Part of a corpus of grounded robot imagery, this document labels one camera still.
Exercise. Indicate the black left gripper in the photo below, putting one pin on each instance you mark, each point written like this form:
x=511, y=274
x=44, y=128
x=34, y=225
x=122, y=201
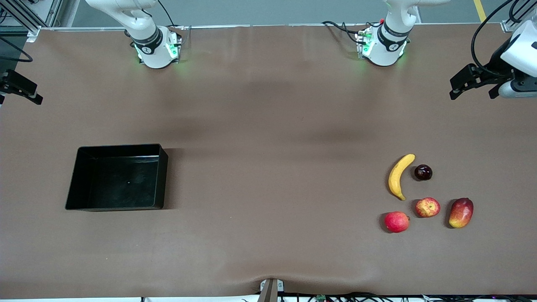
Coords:
x=496, y=59

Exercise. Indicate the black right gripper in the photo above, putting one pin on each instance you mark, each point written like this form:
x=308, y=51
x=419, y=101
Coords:
x=16, y=84

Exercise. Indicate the yellow banana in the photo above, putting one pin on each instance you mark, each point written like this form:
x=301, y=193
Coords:
x=395, y=178

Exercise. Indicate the red yellow apple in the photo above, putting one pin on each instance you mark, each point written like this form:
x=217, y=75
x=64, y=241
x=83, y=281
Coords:
x=428, y=207

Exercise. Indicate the black plastic box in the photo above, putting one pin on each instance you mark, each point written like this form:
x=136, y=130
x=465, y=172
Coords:
x=117, y=180

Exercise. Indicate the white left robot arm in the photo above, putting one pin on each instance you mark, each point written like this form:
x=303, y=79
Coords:
x=386, y=46

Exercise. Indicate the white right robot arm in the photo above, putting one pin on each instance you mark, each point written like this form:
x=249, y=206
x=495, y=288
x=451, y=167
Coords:
x=153, y=46

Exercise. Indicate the dark purple mangosteen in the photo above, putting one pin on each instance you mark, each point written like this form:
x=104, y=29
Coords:
x=423, y=172

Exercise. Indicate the red yellow mango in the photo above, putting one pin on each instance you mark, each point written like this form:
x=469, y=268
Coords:
x=461, y=213

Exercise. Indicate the red pomegranate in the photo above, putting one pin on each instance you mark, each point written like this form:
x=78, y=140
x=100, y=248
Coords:
x=396, y=222

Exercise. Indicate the brown table mat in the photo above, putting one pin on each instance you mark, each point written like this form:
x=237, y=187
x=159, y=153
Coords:
x=268, y=126

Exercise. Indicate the aluminium frame post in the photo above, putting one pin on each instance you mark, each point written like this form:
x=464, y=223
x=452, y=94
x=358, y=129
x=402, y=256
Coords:
x=44, y=14
x=514, y=21

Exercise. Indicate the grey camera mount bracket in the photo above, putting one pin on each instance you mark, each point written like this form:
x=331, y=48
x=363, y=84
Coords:
x=270, y=290

